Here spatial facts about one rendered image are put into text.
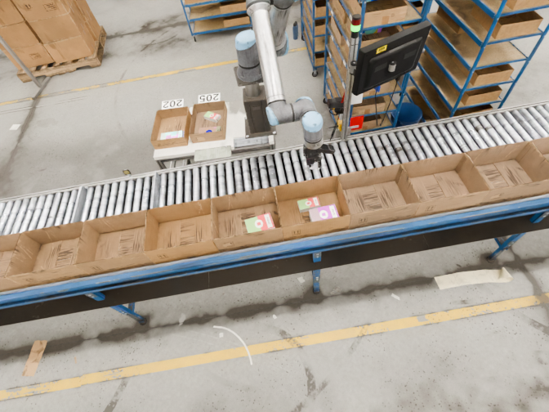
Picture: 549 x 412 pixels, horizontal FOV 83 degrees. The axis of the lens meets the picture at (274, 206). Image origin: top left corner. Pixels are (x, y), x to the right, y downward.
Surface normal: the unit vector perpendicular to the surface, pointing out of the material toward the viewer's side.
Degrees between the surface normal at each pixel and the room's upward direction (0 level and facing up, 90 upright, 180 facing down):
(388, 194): 1
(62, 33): 88
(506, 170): 2
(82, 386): 0
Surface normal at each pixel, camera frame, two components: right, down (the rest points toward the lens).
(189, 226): -0.11, -0.55
